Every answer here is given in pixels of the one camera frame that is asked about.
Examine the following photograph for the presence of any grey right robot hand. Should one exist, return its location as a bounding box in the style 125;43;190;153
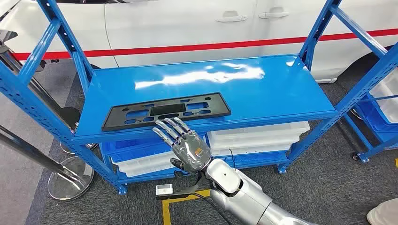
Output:
152;116;213;174

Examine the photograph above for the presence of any black plastic plate bracket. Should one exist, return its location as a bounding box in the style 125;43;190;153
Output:
102;92;232;132

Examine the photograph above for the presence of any blue metal shelf rack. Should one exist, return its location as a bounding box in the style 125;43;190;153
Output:
342;93;398;164
0;0;398;195

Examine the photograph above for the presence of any white car with red stripe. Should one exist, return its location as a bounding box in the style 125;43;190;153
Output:
0;0;398;84

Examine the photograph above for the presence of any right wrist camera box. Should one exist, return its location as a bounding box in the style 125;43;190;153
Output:
154;173;207;201

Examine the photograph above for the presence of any black camera cable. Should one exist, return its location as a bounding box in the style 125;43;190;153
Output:
191;192;234;225

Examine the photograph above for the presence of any chrome stanchion post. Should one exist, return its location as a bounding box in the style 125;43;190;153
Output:
0;29;99;155
0;124;95;201

